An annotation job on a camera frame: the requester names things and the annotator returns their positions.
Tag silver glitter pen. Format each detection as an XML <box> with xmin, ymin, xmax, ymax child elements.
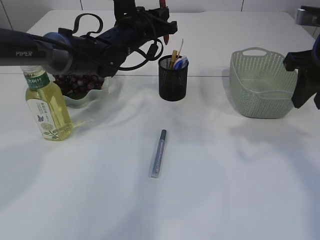
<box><xmin>151</xmin><ymin>129</ymin><xmax>167</xmax><ymax>178</ymax></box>

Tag red glitter pen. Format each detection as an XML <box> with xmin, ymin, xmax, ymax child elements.
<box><xmin>159</xmin><ymin>0</ymin><xmax>170</xmax><ymax>45</ymax></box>

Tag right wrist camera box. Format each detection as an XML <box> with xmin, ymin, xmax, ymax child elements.
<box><xmin>295</xmin><ymin>5</ymin><xmax>320</xmax><ymax>27</ymax></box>

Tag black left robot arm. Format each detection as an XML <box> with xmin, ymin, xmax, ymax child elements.
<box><xmin>0</xmin><ymin>0</ymin><xmax>178</xmax><ymax>78</ymax></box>

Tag yellow tea bottle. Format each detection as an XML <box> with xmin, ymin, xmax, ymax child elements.
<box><xmin>20</xmin><ymin>65</ymin><xmax>73</xmax><ymax>141</ymax></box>

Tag black mesh pen holder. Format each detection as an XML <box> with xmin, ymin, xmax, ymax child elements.
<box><xmin>158</xmin><ymin>55</ymin><xmax>189</xmax><ymax>102</ymax></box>

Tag artificial red grape bunch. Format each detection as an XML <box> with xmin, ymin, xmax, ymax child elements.
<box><xmin>53</xmin><ymin>74</ymin><xmax>105</xmax><ymax>98</ymax></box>

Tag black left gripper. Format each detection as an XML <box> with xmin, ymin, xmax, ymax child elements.
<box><xmin>113</xmin><ymin>0</ymin><xmax>178</xmax><ymax>38</ymax></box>

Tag blue small scissors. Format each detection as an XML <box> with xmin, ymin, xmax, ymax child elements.
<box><xmin>173</xmin><ymin>56</ymin><xmax>189</xmax><ymax>70</ymax></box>

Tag clear plastic ruler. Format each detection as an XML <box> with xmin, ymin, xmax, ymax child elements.
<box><xmin>177</xmin><ymin>38</ymin><xmax>184</xmax><ymax>58</ymax></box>

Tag gold glitter pen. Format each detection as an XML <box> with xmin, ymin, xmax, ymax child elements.
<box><xmin>169</xmin><ymin>50</ymin><xmax>178</xmax><ymax>70</ymax></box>

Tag green plastic woven basket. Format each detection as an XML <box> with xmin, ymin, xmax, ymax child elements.
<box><xmin>229</xmin><ymin>47</ymin><xmax>298</xmax><ymax>119</ymax></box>

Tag green wavy plastic plate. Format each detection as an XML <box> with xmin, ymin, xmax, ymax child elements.
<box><xmin>50</xmin><ymin>75</ymin><xmax>112</xmax><ymax>108</ymax></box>

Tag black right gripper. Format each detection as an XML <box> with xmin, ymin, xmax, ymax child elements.
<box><xmin>283</xmin><ymin>36</ymin><xmax>320</xmax><ymax>110</ymax></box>

